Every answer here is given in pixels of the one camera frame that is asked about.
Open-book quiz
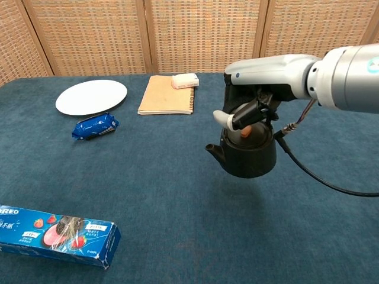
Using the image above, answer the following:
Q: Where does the teal table cloth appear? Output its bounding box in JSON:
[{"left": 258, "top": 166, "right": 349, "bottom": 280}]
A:
[{"left": 0, "top": 72, "right": 379, "bottom": 284}]

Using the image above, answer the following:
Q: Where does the small black kettle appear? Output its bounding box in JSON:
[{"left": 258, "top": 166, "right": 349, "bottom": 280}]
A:
[{"left": 205, "top": 118, "right": 278, "bottom": 179}]

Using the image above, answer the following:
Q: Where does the blue snack packet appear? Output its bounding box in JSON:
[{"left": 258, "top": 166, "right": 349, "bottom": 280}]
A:
[{"left": 71, "top": 112, "right": 120, "bottom": 141}]

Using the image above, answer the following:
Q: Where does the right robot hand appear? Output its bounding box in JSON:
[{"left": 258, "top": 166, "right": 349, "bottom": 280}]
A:
[{"left": 213, "top": 54, "right": 322, "bottom": 133}]

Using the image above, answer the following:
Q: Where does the white round plate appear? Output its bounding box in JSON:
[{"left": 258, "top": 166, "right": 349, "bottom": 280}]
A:
[{"left": 55, "top": 79, "right": 129, "bottom": 117}]

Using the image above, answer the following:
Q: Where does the woven folding screen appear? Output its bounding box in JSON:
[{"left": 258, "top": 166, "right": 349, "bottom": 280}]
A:
[{"left": 0, "top": 0, "right": 379, "bottom": 87}]

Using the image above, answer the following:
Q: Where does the pink tissue pack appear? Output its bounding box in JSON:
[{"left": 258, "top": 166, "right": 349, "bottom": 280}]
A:
[{"left": 171, "top": 72, "right": 200, "bottom": 90}]

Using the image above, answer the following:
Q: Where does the blue Oreo box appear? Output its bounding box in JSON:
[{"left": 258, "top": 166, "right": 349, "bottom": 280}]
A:
[{"left": 0, "top": 204, "right": 122, "bottom": 270}]

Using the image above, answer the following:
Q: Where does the brown spiral notebook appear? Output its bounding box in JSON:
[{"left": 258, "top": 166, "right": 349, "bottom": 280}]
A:
[{"left": 137, "top": 75, "right": 196, "bottom": 116}]

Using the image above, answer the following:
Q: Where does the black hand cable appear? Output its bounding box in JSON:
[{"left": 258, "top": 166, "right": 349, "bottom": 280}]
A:
[{"left": 274, "top": 122, "right": 379, "bottom": 198}]

